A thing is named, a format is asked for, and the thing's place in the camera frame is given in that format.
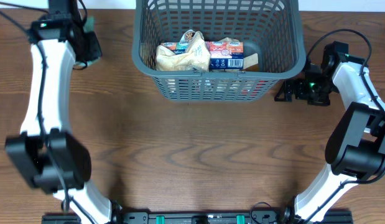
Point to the cream white snack packet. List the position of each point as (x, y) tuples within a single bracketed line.
[(167, 60)]

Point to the light blue snack packet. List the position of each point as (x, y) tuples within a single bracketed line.
[(93, 50)]

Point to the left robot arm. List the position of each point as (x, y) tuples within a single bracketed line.
[(45, 152)]

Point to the orange spaghetti packet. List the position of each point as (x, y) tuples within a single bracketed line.
[(251, 87)]

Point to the large cookie bag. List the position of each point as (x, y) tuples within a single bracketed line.
[(188, 36)]

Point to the grey plastic basket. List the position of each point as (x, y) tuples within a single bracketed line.
[(270, 29)]

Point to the Kleenex tissue multipack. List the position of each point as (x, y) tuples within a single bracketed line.
[(223, 54)]

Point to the beige snack packet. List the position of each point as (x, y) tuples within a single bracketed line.
[(199, 54)]

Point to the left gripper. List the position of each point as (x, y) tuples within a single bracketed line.
[(94, 46)]

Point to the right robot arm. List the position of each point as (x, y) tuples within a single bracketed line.
[(355, 151)]

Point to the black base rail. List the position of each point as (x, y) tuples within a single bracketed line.
[(262, 216)]

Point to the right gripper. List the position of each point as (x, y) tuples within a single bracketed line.
[(292, 90)]

